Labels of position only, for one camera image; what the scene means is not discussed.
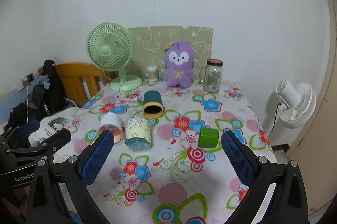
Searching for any black clothes pile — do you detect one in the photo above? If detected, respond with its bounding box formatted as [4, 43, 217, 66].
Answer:
[4, 59, 67, 147]

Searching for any green patterned wall board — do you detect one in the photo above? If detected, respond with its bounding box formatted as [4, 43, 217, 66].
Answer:
[127, 26, 214, 81]

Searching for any white hanging cable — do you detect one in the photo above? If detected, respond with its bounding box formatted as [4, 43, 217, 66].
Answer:
[23, 76, 30, 125]

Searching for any small green cup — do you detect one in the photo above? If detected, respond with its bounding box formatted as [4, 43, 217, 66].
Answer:
[198, 127, 220, 149]

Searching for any green desk fan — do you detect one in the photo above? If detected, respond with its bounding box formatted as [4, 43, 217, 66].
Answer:
[86, 22, 143, 92]

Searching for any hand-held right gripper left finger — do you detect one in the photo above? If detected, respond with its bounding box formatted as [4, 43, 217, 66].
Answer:
[26, 131, 114, 224]

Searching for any white cup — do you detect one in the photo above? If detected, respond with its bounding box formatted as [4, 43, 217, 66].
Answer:
[98, 112, 124, 146]

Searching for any dark teal cup yellow rim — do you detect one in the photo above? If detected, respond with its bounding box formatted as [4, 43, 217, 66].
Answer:
[142, 91, 165, 119]

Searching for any white printed shirt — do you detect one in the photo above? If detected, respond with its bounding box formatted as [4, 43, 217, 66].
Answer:
[28, 108, 83, 147]

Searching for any cotton swab container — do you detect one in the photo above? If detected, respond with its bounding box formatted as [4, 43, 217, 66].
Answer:
[146, 65, 160, 82]

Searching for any purple plush toy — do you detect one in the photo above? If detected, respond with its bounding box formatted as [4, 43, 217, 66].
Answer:
[164, 40, 196, 88]

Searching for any glass jar with orange lid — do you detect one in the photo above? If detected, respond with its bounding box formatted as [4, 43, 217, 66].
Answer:
[203, 58, 224, 93]

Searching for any wooden chair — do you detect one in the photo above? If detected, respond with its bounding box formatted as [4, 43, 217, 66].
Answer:
[38, 62, 111, 109]

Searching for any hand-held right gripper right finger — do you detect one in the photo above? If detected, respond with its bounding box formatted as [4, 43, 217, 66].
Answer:
[221, 130, 309, 224]

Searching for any white floor fan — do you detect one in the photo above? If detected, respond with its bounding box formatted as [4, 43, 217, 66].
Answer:
[275, 79, 317, 130]

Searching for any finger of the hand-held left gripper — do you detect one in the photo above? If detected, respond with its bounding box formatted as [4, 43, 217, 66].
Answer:
[0, 127, 19, 151]
[25, 128, 72, 159]

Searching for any black fan cable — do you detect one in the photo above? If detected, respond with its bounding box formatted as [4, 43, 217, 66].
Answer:
[270, 102, 284, 136]

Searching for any glass cup with cream label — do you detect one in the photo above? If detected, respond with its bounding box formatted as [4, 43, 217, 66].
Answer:
[124, 116, 152, 152]

